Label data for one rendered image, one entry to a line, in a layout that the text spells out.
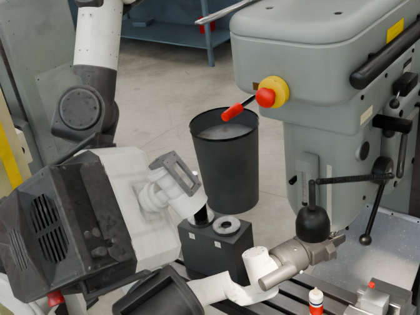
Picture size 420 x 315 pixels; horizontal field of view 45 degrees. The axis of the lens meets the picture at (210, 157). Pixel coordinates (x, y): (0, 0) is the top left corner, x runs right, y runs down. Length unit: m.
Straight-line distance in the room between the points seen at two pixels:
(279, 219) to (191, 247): 1.82
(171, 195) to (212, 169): 2.40
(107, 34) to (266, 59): 0.33
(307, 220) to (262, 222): 2.43
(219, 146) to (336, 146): 2.12
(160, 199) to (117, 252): 0.14
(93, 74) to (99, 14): 0.12
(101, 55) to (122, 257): 0.40
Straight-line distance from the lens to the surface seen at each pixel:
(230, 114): 1.04
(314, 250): 1.35
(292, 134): 1.19
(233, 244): 1.60
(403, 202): 1.75
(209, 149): 3.27
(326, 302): 1.67
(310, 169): 1.16
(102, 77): 1.06
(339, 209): 1.24
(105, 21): 1.08
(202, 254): 1.71
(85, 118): 1.01
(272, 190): 3.78
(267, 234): 3.38
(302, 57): 0.93
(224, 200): 3.50
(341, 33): 0.92
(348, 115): 1.05
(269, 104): 0.95
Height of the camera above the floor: 2.16
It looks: 30 degrees down
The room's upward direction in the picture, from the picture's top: 8 degrees counter-clockwise
